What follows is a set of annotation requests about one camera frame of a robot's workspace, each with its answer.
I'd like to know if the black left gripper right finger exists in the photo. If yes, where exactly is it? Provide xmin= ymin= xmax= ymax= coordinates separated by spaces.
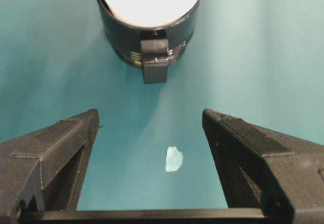
xmin=202 ymin=109 xmax=323 ymax=223

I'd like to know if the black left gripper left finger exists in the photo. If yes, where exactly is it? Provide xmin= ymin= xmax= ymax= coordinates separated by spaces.
xmin=1 ymin=109 xmax=99 ymax=223

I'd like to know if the black cup holder with handle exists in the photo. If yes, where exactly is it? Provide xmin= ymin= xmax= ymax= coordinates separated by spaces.
xmin=97 ymin=0 xmax=200 ymax=84

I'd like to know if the pale tape marker centre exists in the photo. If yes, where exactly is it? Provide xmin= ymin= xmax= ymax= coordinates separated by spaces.
xmin=165 ymin=146 xmax=183 ymax=172

